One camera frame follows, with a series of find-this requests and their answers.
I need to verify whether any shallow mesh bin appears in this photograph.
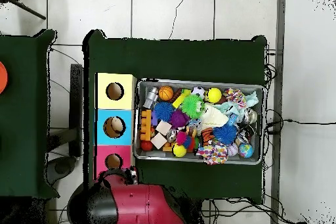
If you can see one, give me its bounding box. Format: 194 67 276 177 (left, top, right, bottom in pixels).
133 78 265 166

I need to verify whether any wooden box with three holes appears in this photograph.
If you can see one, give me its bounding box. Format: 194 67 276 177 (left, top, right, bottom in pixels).
93 72 137 180

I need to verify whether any blue spiky ball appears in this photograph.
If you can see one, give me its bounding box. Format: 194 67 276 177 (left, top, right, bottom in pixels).
152 101 175 122
212 123 238 146

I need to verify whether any small orange basketball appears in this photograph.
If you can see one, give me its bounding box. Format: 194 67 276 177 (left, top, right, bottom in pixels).
158 85 175 102

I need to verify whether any green spiky puffer toy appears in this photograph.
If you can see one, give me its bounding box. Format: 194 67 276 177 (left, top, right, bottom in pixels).
180 94 205 119

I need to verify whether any orange building block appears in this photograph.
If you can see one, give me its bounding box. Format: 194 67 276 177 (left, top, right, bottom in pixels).
139 109 153 141

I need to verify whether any small soccer ball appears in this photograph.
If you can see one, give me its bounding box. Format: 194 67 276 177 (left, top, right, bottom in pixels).
190 85 206 99

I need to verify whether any cream waffle cloth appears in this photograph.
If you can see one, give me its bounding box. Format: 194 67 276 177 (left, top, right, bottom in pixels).
200 102 230 130

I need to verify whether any plain yellow ball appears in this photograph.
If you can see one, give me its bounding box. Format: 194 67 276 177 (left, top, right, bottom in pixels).
205 87 223 104

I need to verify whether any dark green table cloth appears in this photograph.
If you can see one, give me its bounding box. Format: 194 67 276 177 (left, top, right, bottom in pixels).
82 29 268 205
0 29 60 200

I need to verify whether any small globe ball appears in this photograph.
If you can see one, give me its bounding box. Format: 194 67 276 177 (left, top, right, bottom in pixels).
238 143 255 159

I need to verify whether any orange disc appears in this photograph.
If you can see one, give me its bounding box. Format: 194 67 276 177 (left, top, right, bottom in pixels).
0 61 9 95

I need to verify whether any black rod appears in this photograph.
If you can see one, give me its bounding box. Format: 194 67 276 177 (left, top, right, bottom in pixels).
6 0 47 21

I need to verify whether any black cable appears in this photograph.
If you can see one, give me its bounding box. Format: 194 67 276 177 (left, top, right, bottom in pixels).
263 108 336 135

